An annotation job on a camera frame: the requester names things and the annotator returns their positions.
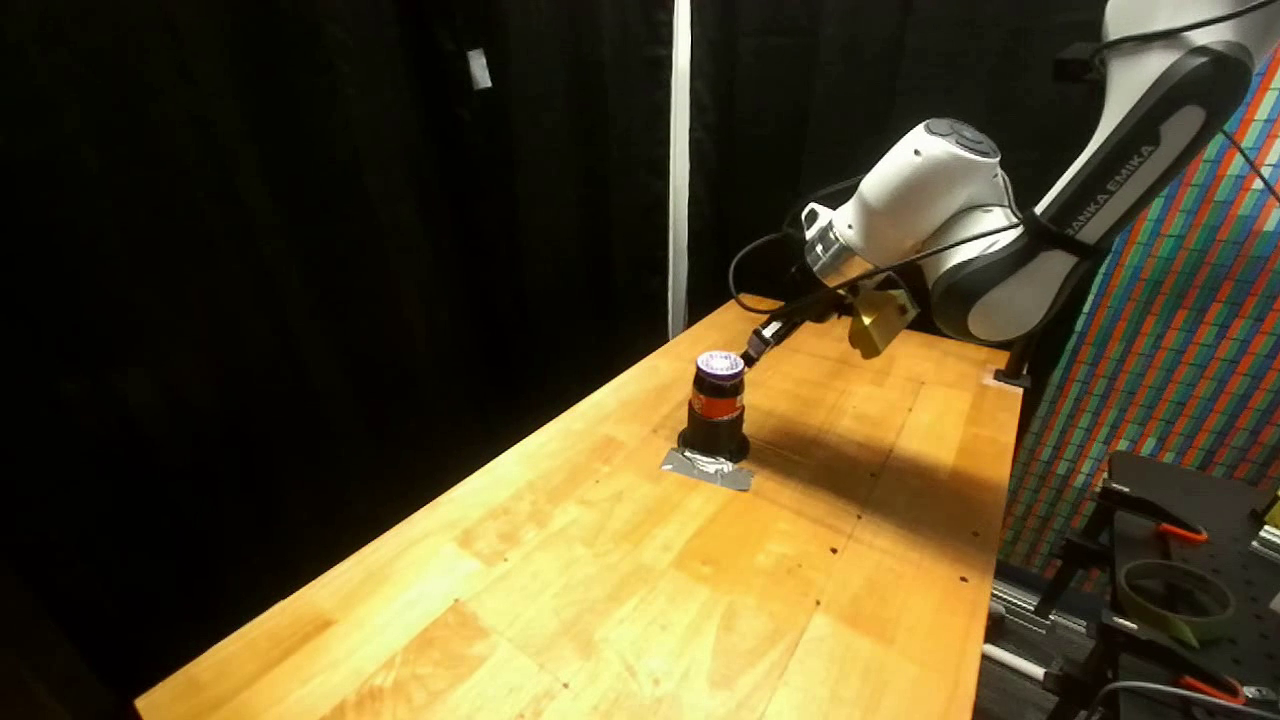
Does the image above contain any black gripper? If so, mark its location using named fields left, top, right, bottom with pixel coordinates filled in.
left=740, top=279, right=919, bottom=365

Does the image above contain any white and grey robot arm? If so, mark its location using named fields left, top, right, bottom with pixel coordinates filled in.
left=740, top=0, right=1280, bottom=365

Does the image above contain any dark bottle with purple lid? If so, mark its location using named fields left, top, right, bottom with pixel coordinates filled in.
left=680, top=352, right=746, bottom=459

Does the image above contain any colourful patterned panel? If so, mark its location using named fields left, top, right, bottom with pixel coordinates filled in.
left=999, top=54, right=1280, bottom=573

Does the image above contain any white vertical pole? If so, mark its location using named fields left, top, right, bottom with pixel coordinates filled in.
left=664, top=0, right=693, bottom=336

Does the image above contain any black perforated side table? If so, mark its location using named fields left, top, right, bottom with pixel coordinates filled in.
left=1031, top=453, right=1276, bottom=720

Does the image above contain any green tape roll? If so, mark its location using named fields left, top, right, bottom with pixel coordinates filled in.
left=1115, top=561, right=1235, bottom=646

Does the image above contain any white tag on curtain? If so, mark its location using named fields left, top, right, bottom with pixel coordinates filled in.
left=465, top=47, right=497, bottom=92

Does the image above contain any black curtain backdrop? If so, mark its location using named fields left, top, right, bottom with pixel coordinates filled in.
left=0, top=0, right=1102, bottom=720

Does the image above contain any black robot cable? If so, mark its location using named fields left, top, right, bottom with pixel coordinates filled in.
left=724, top=171, right=870, bottom=319

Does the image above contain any grey duct tape piece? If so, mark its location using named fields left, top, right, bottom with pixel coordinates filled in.
left=664, top=448, right=751, bottom=492

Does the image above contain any orange handled clamp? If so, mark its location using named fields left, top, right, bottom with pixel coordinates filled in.
left=1095, top=485, right=1212, bottom=544

